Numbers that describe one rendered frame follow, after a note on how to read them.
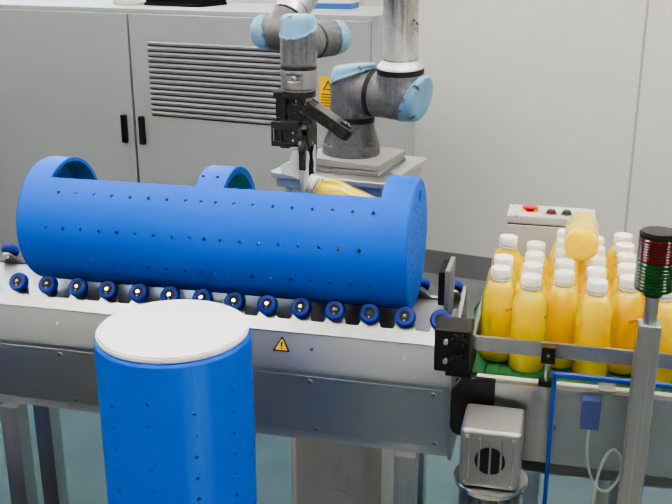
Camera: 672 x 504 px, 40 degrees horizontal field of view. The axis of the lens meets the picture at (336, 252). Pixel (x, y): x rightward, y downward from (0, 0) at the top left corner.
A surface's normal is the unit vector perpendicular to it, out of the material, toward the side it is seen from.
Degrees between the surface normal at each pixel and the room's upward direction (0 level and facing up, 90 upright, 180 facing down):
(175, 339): 0
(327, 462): 90
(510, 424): 0
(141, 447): 90
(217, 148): 90
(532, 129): 90
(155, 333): 0
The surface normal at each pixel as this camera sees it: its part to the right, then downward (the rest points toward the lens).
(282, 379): -0.22, 0.61
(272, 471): 0.00, -0.95
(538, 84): -0.41, 0.29
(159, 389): -0.04, 0.32
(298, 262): -0.24, 0.40
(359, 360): -0.22, -0.03
